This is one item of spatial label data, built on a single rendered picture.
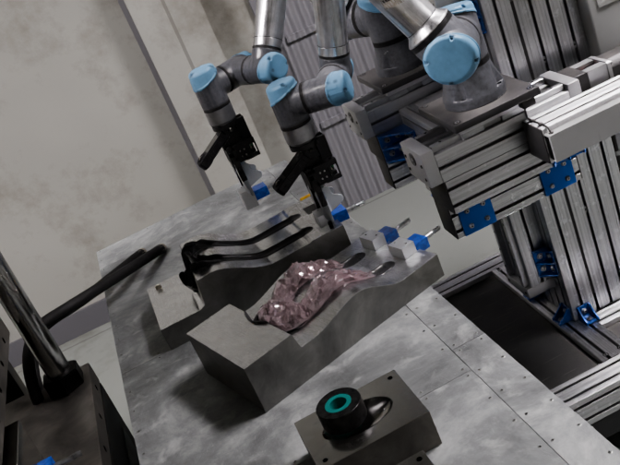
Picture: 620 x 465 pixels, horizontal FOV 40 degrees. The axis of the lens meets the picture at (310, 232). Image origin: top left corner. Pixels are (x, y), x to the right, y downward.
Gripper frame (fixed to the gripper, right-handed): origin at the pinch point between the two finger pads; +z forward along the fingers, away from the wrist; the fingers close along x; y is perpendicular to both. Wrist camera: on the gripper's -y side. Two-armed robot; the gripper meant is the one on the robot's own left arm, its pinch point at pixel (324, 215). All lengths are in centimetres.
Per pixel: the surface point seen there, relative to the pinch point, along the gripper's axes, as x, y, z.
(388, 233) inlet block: -18.3, 9.1, 3.5
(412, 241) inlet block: -29.5, 10.8, 2.2
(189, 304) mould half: -1.6, -39.3, 4.4
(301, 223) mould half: 5.1, -5.4, 1.3
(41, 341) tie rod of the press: 2, -74, -3
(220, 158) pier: 194, -1, 34
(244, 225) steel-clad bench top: 44.1, -15.8, 10.3
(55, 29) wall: 210, -42, -47
